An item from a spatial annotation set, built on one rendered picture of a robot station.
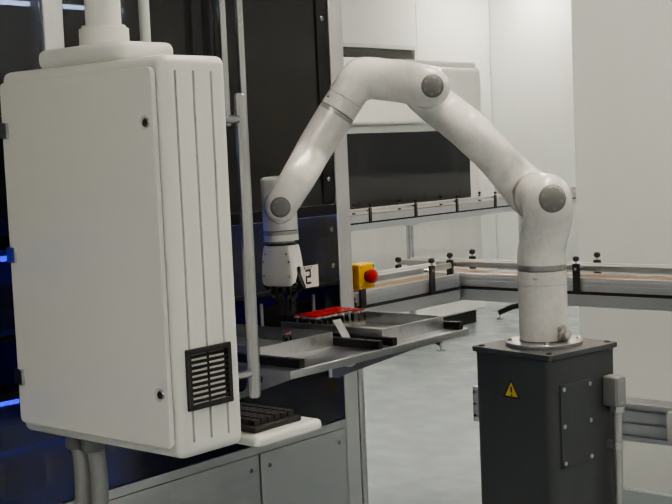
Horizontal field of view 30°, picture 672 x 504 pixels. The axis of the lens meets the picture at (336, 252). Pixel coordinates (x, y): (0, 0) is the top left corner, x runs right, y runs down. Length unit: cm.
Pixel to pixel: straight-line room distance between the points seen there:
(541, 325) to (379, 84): 70
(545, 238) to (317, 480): 97
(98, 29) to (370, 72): 77
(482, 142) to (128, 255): 103
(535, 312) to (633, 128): 156
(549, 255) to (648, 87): 153
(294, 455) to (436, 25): 877
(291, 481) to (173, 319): 119
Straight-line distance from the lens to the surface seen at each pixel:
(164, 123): 231
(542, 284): 308
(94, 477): 265
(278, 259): 301
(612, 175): 457
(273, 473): 338
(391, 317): 340
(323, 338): 307
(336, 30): 353
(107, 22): 252
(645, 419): 395
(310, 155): 297
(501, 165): 307
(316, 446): 349
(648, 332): 456
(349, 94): 300
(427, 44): 1176
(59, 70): 254
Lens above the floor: 137
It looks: 5 degrees down
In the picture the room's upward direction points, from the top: 2 degrees counter-clockwise
